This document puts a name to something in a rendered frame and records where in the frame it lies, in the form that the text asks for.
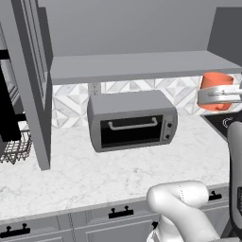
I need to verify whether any black hob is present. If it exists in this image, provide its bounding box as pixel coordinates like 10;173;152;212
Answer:
200;111;242;140

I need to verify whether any white wall outlet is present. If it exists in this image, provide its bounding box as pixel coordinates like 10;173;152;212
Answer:
87;82;102;97

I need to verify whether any grey drawer front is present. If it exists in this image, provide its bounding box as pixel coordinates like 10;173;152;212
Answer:
0;215;61;242
69;199;159;227
199;185;231;221

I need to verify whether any grey toaster oven handle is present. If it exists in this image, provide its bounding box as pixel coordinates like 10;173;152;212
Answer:
107;116;159;131

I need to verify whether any black appliance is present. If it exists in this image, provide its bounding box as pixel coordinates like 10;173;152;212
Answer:
0;49;24;145

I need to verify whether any black drawer handle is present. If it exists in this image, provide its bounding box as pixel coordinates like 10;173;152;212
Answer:
207;190;223;202
0;222;32;239
108;205;134;220

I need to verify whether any grey toaster oven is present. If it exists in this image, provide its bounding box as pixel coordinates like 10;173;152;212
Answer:
86;90;179;154

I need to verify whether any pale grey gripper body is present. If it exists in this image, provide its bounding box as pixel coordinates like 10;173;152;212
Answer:
196;85;242;106

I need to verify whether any grey panelled cabinet door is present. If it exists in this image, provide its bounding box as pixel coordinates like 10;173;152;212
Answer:
0;0;54;172

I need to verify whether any dark grey cabinet door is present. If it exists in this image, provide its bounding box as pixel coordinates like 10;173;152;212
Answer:
206;6;242;68

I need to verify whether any wire dish rack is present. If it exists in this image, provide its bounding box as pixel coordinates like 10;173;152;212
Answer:
0;128;34;165

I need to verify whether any grey base cupboard door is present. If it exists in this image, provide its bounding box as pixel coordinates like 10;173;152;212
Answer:
73;219;160;242

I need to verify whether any grey wall cabinet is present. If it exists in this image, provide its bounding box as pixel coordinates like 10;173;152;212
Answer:
37;0;242;86

